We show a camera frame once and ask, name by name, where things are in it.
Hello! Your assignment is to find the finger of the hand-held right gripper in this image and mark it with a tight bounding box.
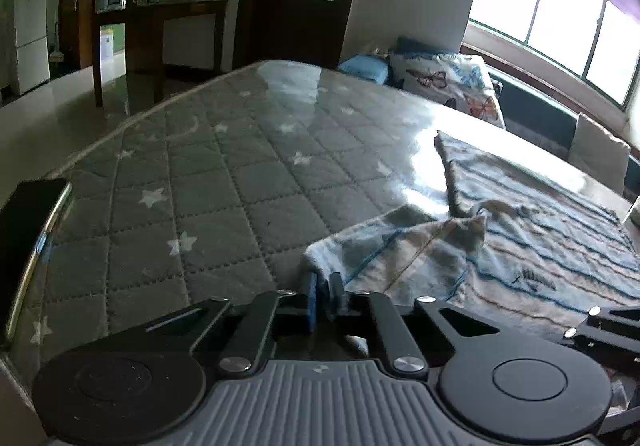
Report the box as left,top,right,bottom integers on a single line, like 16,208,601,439
587,305,640,327
560,326,640,369

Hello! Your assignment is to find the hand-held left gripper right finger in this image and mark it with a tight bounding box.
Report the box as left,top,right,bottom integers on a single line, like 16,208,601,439
327,272,501,375

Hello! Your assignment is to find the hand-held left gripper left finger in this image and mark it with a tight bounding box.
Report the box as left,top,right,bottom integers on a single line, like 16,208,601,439
145,272,319,375

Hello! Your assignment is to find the blue striped garment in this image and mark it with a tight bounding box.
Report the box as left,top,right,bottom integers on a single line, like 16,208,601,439
304,130,640,342

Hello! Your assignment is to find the grey cushion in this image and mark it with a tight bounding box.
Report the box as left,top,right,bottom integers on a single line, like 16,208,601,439
569,112,632,194

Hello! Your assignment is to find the grey quilted star tablecloth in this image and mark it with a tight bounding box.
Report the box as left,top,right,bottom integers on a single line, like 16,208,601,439
0,58,640,377

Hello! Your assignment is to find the teal window bench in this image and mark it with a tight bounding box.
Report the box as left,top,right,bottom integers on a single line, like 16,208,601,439
395,36,640,167

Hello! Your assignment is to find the blue pillow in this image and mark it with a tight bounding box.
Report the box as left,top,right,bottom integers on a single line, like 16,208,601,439
337,55,391,87

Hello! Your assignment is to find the butterfly print pillow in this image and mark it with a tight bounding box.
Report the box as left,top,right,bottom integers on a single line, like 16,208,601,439
389,51,507,129

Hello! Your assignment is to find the dark wooden door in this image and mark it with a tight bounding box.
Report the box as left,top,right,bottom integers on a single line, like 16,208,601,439
232,0,369,74

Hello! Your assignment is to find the black flat device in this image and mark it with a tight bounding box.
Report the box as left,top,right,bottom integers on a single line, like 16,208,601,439
0,178,74,344

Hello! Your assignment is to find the green framed window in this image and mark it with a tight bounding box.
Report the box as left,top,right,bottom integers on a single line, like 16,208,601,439
467,0,640,107

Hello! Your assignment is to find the dark wooden desk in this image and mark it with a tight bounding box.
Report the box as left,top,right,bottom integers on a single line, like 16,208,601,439
92,0,229,108

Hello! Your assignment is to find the white fridge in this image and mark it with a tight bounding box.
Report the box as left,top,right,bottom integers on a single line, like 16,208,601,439
13,0,52,95

